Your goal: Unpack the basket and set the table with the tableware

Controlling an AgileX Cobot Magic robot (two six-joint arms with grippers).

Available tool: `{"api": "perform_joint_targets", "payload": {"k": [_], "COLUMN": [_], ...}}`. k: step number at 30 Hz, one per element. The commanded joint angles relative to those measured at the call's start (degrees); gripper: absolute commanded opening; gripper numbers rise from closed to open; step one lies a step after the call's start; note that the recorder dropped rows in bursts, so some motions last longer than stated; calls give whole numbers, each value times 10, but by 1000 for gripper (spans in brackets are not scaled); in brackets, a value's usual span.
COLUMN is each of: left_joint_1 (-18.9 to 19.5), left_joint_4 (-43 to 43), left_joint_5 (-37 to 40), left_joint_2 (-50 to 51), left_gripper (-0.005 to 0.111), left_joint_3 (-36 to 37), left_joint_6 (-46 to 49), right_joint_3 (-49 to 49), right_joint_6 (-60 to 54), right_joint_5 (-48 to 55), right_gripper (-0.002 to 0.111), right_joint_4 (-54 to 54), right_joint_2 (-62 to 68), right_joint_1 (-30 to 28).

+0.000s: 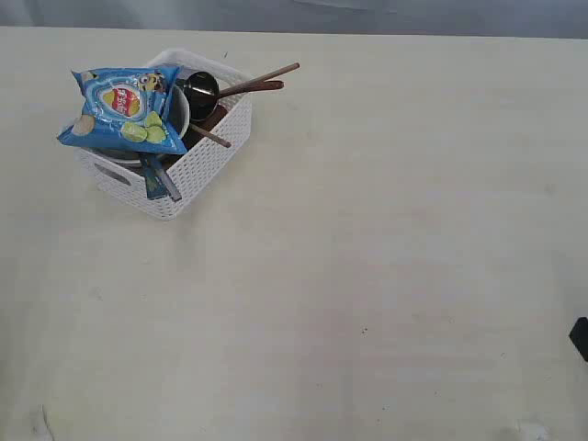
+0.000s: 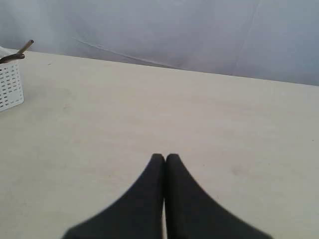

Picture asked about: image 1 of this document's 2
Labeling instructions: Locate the silver table knife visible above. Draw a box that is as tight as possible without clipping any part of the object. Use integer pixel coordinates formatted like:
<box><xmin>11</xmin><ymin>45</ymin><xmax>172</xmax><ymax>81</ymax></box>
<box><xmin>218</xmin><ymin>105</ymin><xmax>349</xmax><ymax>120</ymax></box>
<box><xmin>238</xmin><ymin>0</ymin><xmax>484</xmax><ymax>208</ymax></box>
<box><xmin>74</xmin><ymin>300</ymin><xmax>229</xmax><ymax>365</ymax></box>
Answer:
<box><xmin>151</xmin><ymin>155</ymin><xmax>182</xmax><ymax>202</ymax></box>

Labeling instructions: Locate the blue potato chips bag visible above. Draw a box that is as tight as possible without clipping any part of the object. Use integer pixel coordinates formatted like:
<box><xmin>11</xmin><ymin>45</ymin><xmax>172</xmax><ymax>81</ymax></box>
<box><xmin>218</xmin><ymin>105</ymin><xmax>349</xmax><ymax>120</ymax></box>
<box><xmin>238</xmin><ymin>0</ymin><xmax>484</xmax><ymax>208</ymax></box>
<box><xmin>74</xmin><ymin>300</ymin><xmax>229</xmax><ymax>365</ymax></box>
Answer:
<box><xmin>57</xmin><ymin>65</ymin><xmax>187</xmax><ymax>155</ymax></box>

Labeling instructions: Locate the silver metal fork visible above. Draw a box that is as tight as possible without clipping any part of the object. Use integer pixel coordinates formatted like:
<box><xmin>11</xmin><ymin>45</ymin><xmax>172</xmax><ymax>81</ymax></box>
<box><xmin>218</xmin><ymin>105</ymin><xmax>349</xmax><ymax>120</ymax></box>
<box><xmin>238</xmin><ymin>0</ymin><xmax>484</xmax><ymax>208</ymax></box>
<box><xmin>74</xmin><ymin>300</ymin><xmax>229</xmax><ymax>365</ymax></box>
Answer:
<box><xmin>139</xmin><ymin>153</ymin><xmax>167</xmax><ymax>200</ymax></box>

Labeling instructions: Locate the brown wooden spoon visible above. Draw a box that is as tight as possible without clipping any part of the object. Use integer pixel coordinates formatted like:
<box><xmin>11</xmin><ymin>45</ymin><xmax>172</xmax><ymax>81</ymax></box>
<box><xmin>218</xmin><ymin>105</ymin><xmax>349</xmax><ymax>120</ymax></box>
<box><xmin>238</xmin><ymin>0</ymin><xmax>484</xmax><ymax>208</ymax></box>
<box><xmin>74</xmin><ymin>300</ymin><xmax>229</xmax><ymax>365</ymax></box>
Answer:
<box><xmin>216</xmin><ymin>80</ymin><xmax>284</xmax><ymax>99</ymax></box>

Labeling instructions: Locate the brown wooden chopstick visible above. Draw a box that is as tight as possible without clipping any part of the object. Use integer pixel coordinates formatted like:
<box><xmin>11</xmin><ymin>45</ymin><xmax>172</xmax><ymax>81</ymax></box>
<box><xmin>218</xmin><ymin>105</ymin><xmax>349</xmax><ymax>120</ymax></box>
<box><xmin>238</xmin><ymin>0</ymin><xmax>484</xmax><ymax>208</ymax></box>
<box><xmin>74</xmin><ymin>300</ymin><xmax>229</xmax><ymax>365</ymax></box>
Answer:
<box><xmin>189</xmin><ymin>123</ymin><xmax>232</xmax><ymax>148</ymax></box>
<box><xmin>219</xmin><ymin>62</ymin><xmax>300</xmax><ymax>96</ymax></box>

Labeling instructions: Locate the brown wooden plate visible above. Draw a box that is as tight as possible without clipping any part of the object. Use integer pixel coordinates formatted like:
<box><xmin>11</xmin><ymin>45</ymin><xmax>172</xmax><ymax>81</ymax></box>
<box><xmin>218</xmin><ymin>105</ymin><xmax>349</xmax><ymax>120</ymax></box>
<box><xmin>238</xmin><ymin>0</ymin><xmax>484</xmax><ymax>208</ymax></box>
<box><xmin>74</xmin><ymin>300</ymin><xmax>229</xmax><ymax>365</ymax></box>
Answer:
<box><xmin>160</xmin><ymin>104</ymin><xmax>230</xmax><ymax>169</ymax></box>

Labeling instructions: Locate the black metal cup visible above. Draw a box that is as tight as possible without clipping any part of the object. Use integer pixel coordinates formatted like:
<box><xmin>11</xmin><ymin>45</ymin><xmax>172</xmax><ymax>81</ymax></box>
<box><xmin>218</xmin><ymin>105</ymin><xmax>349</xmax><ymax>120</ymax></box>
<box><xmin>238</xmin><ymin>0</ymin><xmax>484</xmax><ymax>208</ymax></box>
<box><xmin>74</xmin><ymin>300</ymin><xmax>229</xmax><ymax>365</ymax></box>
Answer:
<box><xmin>183</xmin><ymin>71</ymin><xmax>220</xmax><ymax>121</ymax></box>

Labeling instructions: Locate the white ceramic bowl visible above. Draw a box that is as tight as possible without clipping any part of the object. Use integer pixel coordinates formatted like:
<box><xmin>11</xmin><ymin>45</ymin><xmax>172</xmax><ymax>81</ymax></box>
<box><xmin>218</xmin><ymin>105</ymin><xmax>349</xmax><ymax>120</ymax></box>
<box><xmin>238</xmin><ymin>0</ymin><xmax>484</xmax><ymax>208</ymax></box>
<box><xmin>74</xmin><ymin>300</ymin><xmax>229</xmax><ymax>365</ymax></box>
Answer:
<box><xmin>82</xmin><ymin>85</ymin><xmax>191</xmax><ymax>165</ymax></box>

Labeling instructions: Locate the white woven plastic basket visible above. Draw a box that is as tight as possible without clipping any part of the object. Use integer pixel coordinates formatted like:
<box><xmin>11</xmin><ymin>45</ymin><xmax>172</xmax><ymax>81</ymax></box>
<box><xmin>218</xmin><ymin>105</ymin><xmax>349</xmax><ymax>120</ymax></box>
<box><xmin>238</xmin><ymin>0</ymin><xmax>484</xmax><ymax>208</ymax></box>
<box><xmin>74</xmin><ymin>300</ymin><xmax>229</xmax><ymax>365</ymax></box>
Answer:
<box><xmin>73</xmin><ymin>47</ymin><xmax>254</xmax><ymax>224</ymax></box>

